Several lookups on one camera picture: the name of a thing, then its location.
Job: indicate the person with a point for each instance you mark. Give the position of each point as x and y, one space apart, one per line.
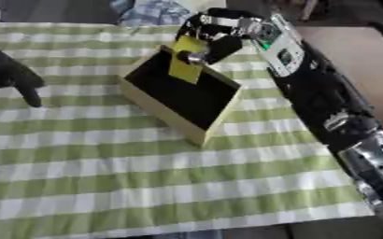
148 12

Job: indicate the tan cardboard box black inside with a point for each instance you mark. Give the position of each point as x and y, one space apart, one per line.
181 93

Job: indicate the silver and black right robot arm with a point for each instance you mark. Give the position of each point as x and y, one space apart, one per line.
320 93

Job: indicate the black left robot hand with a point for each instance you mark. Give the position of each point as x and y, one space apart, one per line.
7 73

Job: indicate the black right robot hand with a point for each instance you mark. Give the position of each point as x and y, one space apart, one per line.
225 46

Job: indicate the yellow-green rectangular block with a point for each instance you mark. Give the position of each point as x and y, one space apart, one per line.
186 62

